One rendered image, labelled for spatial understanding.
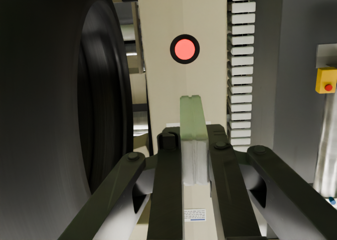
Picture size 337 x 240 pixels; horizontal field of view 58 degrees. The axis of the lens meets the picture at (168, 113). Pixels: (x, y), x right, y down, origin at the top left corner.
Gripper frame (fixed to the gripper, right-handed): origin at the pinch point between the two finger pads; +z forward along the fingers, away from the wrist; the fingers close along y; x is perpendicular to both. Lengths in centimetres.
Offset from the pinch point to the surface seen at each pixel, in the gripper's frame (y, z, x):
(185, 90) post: -0.3, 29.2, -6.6
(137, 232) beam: -18, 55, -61
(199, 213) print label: 1.2, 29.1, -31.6
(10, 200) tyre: -19.7, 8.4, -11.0
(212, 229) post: 3.5, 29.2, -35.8
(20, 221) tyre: -19.4, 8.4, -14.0
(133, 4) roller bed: -13, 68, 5
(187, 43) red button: 0.4, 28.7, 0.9
